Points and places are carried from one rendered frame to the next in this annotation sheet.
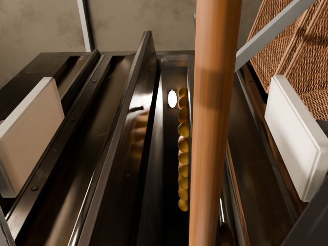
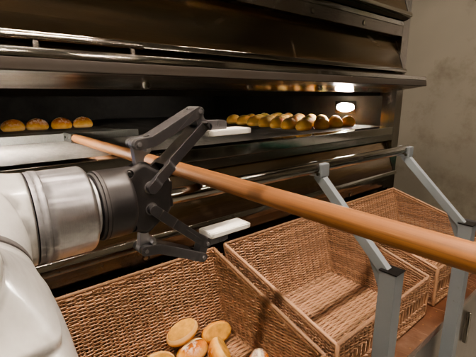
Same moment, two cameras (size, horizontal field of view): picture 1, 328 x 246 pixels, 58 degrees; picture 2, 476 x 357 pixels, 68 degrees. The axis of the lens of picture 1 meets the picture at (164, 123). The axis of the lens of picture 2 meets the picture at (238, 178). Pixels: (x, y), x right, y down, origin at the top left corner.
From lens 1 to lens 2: 0.35 m
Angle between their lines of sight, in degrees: 23
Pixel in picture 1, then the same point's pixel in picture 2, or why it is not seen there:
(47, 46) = not seen: outside the picture
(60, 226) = (202, 30)
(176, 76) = (369, 112)
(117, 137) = (281, 77)
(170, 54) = (394, 107)
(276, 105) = (236, 222)
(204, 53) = (268, 193)
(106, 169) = (250, 74)
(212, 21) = (278, 199)
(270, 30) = not seen: hidden behind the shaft
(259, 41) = not seen: hidden behind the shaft
